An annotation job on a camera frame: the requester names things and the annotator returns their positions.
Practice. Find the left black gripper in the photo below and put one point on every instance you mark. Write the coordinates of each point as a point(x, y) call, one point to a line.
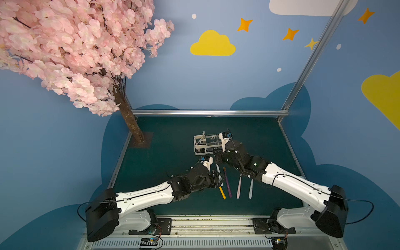
point(214, 177)

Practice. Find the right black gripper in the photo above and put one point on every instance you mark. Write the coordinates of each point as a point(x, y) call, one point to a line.
point(227, 153)

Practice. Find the purple toothbrush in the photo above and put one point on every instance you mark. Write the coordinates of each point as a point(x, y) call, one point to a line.
point(227, 182)

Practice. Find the yellow toothbrush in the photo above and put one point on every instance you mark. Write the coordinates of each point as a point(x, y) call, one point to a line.
point(222, 193)

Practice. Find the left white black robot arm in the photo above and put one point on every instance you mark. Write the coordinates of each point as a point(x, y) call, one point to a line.
point(121, 211)

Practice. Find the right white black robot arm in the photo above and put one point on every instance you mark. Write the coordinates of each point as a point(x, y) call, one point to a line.
point(325, 208)

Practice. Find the white toothbrush holder rack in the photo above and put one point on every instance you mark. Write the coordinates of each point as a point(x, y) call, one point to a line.
point(213, 143)

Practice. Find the light pink toothbrush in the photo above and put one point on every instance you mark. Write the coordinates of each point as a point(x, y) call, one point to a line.
point(238, 193)

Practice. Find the pale white toothbrush right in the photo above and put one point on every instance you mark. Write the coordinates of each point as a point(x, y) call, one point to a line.
point(251, 189)

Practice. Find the left green circuit board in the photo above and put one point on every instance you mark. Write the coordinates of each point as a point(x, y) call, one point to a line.
point(149, 243)

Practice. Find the green circuit board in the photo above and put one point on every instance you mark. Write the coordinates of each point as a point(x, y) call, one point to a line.
point(279, 244)
point(149, 243)

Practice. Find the right green circuit board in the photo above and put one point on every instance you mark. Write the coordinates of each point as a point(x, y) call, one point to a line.
point(279, 244)

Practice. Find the pink cherry blossom tree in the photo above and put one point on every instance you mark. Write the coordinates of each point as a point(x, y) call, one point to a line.
point(85, 50)

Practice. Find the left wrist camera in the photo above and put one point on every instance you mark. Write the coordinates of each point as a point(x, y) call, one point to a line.
point(207, 162)

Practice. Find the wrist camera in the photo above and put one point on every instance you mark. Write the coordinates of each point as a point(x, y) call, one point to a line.
point(207, 162)
point(224, 137)

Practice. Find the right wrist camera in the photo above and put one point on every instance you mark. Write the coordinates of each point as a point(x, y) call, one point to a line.
point(224, 137)

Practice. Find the aluminium frame back bar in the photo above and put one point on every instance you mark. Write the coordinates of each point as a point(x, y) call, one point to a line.
point(210, 113)

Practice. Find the aluminium rail front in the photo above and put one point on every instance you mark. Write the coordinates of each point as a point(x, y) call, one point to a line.
point(216, 233)

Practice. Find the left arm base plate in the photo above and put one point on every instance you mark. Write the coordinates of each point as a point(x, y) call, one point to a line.
point(161, 227)

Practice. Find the tree base plate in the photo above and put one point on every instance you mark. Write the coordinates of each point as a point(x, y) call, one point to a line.
point(134, 144)

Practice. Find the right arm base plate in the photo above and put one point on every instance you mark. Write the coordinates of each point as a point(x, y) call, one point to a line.
point(261, 224)

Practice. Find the aluminium frame upright post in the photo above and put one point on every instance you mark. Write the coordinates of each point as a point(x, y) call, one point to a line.
point(327, 33)

